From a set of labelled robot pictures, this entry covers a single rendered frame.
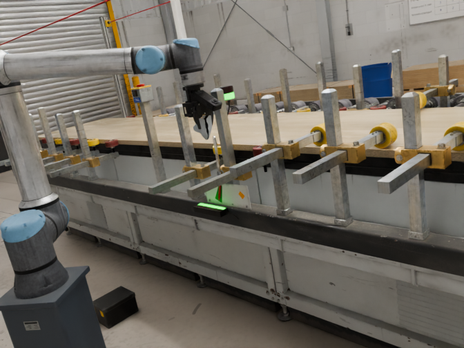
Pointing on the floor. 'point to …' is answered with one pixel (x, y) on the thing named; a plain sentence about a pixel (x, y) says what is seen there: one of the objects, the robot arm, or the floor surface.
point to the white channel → (178, 18)
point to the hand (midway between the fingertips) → (207, 136)
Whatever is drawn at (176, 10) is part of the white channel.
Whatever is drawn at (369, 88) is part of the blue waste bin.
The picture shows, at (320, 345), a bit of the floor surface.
